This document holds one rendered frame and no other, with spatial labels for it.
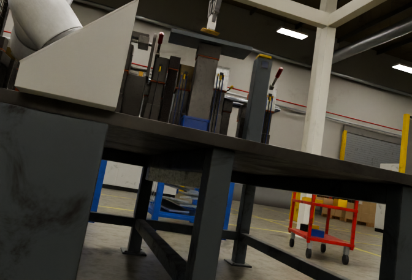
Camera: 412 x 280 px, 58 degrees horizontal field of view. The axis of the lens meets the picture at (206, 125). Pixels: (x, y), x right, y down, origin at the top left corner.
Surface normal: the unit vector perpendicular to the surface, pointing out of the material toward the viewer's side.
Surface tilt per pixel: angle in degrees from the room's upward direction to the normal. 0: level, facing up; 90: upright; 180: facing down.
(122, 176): 90
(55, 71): 90
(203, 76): 90
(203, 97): 90
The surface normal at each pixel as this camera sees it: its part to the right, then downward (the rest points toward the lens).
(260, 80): 0.18, -0.12
